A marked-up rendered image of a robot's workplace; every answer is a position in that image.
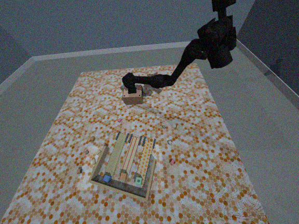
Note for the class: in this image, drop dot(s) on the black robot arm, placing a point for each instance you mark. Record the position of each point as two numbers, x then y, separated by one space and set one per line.
209 37

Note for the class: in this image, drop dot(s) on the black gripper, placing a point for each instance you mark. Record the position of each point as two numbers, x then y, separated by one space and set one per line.
227 21

